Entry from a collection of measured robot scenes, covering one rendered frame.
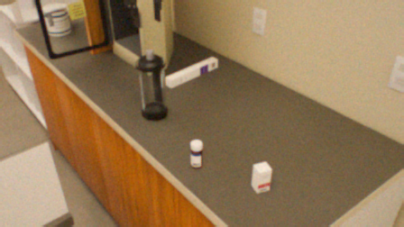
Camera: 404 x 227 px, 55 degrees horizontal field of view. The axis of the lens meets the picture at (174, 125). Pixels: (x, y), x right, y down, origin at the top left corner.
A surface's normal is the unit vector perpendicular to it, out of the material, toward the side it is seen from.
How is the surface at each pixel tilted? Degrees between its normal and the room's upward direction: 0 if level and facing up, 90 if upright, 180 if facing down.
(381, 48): 90
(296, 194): 0
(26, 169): 90
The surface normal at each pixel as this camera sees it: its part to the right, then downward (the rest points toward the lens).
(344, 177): -0.04, -0.81
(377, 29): -0.81, 0.37
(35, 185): 0.61, 0.44
